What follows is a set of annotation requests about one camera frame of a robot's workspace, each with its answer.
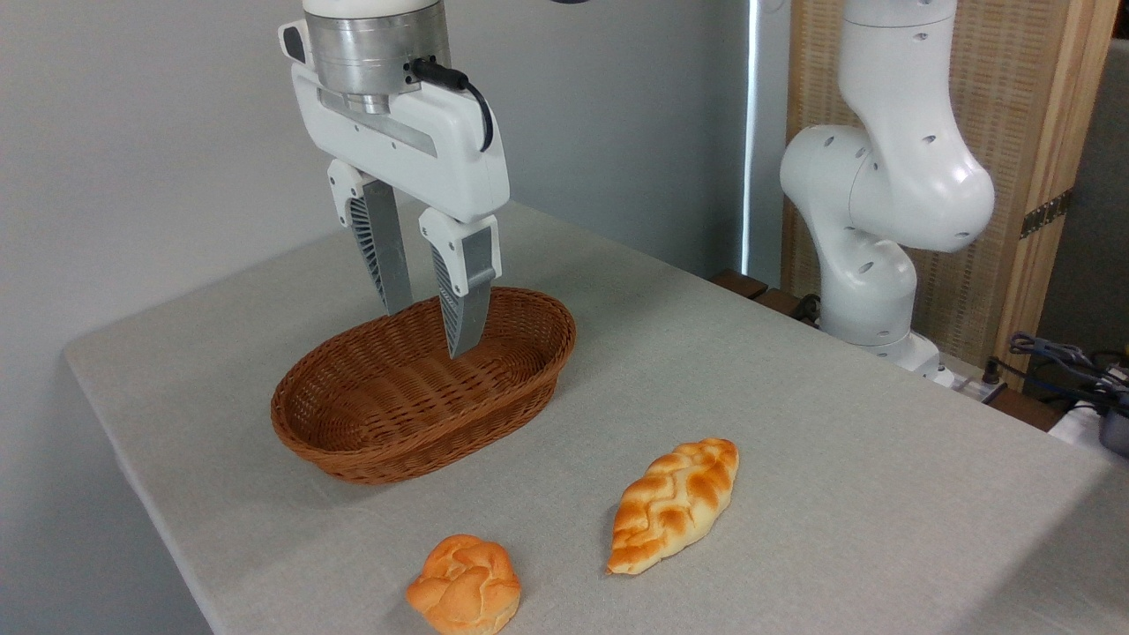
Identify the dark cable bundle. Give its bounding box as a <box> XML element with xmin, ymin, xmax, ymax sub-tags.
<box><xmin>983</xmin><ymin>331</ymin><xmax>1129</xmax><ymax>415</ymax></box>

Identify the long braided bread loaf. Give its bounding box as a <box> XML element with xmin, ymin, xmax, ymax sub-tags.
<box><xmin>605</xmin><ymin>438</ymin><xmax>740</xmax><ymax>577</ymax></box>

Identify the grey tablecloth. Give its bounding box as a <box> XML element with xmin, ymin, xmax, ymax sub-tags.
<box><xmin>64</xmin><ymin>185</ymin><xmax>1129</xmax><ymax>635</ymax></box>

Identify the round knotted bread roll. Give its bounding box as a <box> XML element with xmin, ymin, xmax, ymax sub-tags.
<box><xmin>406</xmin><ymin>534</ymin><xmax>522</xmax><ymax>635</ymax></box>

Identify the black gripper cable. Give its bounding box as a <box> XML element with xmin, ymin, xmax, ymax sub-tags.
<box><xmin>410</xmin><ymin>57</ymin><xmax>495</xmax><ymax>153</ymax></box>

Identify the white power strip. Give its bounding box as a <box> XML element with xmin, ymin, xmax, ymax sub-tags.
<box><xmin>953</xmin><ymin>375</ymin><xmax>1006</xmax><ymax>405</ymax></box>

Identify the metal screen hinge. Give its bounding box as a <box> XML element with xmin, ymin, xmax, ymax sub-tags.
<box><xmin>1021</xmin><ymin>188</ymin><xmax>1073</xmax><ymax>239</ymax></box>

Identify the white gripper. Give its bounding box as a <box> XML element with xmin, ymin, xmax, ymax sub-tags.
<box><xmin>279</xmin><ymin>19</ymin><xmax>511</xmax><ymax>359</ymax></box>

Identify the brown oval wicker basket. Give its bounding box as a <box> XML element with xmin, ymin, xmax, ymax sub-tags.
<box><xmin>270</xmin><ymin>286</ymin><xmax>577</xmax><ymax>485</ymax></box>

